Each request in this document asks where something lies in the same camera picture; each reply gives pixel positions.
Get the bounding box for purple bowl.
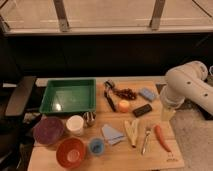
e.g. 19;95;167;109
33;117;64;145

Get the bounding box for orange round fruit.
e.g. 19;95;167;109
118;100;130;113

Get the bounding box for white cup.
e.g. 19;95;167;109
66;115;84;135

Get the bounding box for silver fork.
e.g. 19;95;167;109
141;127;152;155

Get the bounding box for green plastic tray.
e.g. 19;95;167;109
39;79;96;115

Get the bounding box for orange carrot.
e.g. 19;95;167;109
154;125;171;152

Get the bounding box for red bowl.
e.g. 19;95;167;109
56;138;86;169

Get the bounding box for black dish brush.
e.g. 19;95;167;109
104;80;116;111

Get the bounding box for small blue cup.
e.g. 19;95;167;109
88;138;105;156

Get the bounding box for black office chair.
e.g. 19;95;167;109
0;32;36;171

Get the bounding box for dark red grapes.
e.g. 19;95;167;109
113;88;137;100

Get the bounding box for blue sponge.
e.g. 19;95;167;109
139;88;156;102

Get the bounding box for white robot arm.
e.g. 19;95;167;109
159;61;213;121

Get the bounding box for metal shaker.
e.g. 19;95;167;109
83;112;96;127

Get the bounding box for black rectangular block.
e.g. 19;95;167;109
133;104;152;117

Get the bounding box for blue folded cloth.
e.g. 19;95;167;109
101;124;125;145

